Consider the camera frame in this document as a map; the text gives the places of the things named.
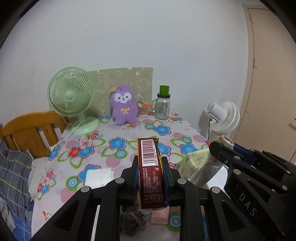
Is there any grey sock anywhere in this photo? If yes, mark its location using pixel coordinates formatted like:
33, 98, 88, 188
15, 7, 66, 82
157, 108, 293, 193
119, 205, 145, 237

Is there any white cloth pack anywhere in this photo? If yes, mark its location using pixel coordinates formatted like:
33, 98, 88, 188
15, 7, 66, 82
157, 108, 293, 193
84, 168, 114, 189

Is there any pink paper packet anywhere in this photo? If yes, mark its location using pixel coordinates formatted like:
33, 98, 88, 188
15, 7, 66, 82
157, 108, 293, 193
151, 207, 170, 225

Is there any red barcode box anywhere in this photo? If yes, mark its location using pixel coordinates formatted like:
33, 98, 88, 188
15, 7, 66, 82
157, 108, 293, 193
137, 138, 167, 210

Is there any yellow cartoon storage box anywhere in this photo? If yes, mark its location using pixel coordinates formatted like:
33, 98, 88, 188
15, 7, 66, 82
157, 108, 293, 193
178, 148, 224, 188

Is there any floral tablecloth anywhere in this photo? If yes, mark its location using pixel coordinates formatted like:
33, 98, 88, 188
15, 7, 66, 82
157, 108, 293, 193
32, 113, 209, 235

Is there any beige door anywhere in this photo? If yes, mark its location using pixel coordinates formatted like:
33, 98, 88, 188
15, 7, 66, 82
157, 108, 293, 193
231, 4, 295, 163

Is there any white floor fan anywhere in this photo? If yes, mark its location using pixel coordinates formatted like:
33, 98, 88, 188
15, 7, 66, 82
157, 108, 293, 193
198, 101, 240, 141

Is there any crumpled white cloth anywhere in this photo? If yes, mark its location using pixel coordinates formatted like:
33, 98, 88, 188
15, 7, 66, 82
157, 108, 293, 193
0, 198, 16, 232

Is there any grey plaid pillow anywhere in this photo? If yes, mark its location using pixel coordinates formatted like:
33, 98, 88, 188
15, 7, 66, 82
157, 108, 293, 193
1, 142, 34, 222

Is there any wooden bed headboard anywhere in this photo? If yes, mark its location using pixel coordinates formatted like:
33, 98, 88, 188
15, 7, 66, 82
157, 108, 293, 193
1, 110, 67, 158

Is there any purple plush toy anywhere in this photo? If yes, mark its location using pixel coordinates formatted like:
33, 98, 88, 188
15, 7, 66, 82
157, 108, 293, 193
109, 84, 138, 126

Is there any toothpick jar orange lid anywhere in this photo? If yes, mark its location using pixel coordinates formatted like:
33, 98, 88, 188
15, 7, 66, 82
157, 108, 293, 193
137, 101, 152, 118

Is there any glass mason jar green lid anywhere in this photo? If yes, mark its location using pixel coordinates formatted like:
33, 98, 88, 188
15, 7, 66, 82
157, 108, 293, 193
152, 85, 171, 120

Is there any green desk fan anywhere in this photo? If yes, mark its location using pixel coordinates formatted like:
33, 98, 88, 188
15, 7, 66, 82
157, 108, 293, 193
47, 67, 100, 135

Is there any green patterned backboard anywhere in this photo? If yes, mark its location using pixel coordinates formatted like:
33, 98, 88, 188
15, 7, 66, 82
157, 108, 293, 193
86, 67, 153, 117

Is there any white fan power cable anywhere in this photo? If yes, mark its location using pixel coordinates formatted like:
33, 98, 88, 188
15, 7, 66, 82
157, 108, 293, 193
48, 115, 84, 153

